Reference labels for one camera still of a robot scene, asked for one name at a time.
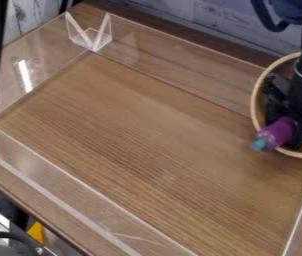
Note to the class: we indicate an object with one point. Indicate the brown wooden bowl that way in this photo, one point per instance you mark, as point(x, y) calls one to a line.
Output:
point(284, 67)

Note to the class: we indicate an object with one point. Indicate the yellow object under table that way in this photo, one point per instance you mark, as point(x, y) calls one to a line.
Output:
point(36, 232)

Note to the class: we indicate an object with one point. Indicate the clear acrylic corner bracket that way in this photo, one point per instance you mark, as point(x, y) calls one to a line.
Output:
point(90, 38)

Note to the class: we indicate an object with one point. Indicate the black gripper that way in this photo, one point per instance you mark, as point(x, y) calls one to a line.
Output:
point(284, 94)

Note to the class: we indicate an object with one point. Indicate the clear acrylic tray walls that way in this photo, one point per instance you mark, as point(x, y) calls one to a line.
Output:
point(126, 143)

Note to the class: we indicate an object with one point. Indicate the purple toy eggplant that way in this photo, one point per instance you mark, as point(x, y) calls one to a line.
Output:
point(276, 134)

